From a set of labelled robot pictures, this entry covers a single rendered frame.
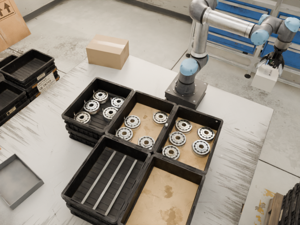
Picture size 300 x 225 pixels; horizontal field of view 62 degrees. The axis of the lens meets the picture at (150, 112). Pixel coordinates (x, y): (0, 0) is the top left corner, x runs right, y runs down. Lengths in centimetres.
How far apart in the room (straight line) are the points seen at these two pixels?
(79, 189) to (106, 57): 116
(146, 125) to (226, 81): 192
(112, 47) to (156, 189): 127
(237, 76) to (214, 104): 152
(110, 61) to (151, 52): 151
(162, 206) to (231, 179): 50
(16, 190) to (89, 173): 44
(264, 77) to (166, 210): 94
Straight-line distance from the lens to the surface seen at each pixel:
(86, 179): 143
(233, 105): 202
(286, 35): 153
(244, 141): 182
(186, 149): 152
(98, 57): 220
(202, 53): 181
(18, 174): 171
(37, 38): 412
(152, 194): 136
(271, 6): 303
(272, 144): 285
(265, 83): 165
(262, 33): 140
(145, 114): 165
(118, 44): 220
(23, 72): 271
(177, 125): 158
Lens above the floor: 208
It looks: 49 degrees down
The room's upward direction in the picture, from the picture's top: 3 degrees clockwise
